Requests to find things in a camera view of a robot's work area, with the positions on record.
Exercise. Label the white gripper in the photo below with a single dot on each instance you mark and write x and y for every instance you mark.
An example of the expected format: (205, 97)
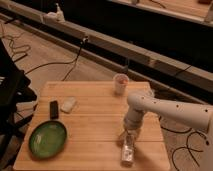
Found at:
(132, 132)

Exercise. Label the clear plastic bottle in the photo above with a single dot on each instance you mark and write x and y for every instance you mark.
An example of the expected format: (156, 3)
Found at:
(127, 154)

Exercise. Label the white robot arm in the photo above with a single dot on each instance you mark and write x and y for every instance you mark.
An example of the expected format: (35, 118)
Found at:
(196, 116)

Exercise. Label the clear plastic cup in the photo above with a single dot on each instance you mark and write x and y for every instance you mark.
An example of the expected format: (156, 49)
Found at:
(120, 83)

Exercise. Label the white soap bar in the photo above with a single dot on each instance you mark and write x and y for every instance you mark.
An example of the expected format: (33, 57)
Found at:
(68, 105)

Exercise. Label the black rectangular block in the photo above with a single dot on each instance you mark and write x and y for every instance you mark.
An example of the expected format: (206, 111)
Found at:
(54, 112)

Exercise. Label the black chair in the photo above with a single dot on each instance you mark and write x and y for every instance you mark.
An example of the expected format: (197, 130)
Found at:
(13, 89)

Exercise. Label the long metal rail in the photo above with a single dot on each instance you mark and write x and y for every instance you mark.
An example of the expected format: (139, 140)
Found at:
(173, 51)

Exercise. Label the white object on rail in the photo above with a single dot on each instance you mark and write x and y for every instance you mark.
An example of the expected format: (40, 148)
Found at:
(58, 15)

